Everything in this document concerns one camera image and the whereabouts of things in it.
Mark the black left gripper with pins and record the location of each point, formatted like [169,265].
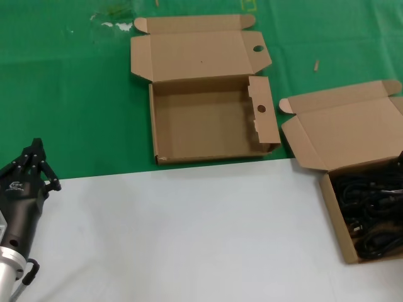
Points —
[19,204]

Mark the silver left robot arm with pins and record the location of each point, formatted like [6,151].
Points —
[7,270]

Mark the cardboard box with holed flap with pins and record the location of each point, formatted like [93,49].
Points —
[201,126]

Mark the cardboard box with plain lid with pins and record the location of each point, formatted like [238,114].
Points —
[330,126]

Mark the green table cloth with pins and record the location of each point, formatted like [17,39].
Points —
[63,94]

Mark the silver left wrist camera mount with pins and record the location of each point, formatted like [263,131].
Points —
[2,226]

